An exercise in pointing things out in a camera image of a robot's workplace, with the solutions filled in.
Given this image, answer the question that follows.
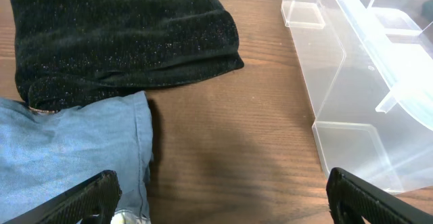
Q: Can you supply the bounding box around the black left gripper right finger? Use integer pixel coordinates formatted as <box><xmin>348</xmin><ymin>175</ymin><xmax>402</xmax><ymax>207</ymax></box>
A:
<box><xmin>326</xmin><ymin>167</ymin><xmax>432</xmax><ymax>224</ymax></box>

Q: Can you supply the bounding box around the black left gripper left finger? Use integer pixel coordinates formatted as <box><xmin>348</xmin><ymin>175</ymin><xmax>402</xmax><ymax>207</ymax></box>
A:
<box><xmin>5</xmin><ymin>170</ymin><xmax>122</xmax><ymax>224</ymax></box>

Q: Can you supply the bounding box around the light blue denim garment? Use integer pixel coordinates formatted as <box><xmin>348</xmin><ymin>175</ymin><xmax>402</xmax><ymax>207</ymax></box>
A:
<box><xmin>1</xmin><ymin>92</ymin><xmax>153</xmax><ymax>223</ymax></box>

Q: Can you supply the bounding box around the black sparkly knit garment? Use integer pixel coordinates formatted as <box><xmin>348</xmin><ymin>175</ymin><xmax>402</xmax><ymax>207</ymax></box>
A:
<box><xmin>10</xmin><ymin>0</ymin><xmax>244</xmax><ymax>111</ymax></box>

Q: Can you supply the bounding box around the clear plastic storage bin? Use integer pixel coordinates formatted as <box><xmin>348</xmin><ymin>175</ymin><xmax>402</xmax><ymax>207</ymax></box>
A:
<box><xmin>281</xmin><ymin>0</ymin><xmax>432</xmax><ymax>194</ymax></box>

